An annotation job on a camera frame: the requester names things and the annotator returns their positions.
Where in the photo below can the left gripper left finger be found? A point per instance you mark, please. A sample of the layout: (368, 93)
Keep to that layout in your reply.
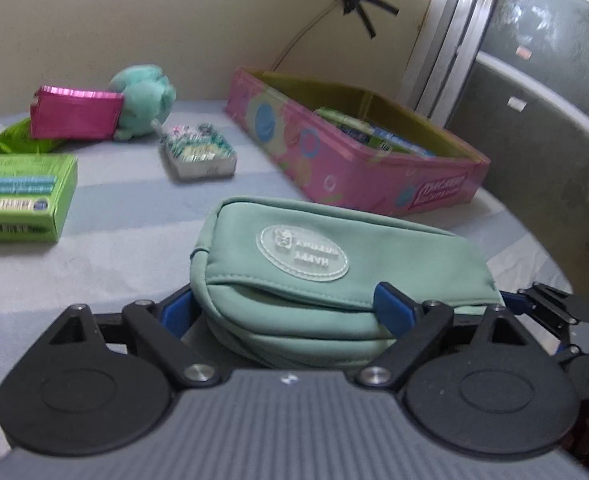
(156, 330)

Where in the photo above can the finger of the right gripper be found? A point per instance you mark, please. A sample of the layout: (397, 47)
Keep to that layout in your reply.
(555, 310)

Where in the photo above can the teal plush toy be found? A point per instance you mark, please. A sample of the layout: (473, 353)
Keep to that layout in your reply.
(148, 98)

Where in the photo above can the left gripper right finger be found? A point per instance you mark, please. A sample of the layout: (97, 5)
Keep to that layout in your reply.
(418, 329)

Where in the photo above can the green wet wipes pack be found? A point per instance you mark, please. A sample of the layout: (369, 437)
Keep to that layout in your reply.
(17, 139)

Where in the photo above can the magenta shiny wallet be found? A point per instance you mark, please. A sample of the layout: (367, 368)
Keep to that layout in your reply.
(74, 114)

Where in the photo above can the green toothpaste box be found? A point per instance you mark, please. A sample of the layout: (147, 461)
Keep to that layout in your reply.
(36, 192)

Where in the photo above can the pink macaron biscuit tin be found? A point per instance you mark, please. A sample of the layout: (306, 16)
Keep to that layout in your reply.
(279, 112)

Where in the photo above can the aluminium window frame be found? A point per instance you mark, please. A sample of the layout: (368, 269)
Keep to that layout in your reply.
(491, 70)

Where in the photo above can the striped blue bed sheet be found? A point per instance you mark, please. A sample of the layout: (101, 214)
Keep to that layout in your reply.
(129, 232)

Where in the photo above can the mint green zipper pouch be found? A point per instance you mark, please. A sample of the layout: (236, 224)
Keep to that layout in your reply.
(290, 284)

